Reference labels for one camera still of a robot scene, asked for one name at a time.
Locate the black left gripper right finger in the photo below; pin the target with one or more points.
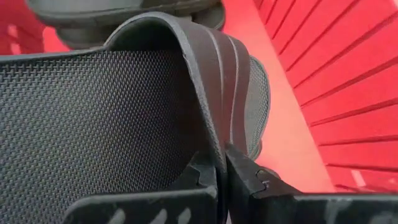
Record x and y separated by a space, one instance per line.
280 208

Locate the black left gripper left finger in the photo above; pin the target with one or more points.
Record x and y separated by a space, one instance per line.
140 208

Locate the dark grey slide sandal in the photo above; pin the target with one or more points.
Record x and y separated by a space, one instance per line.
93 124
109 18

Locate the red plastic bin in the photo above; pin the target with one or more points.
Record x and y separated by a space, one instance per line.
342 93

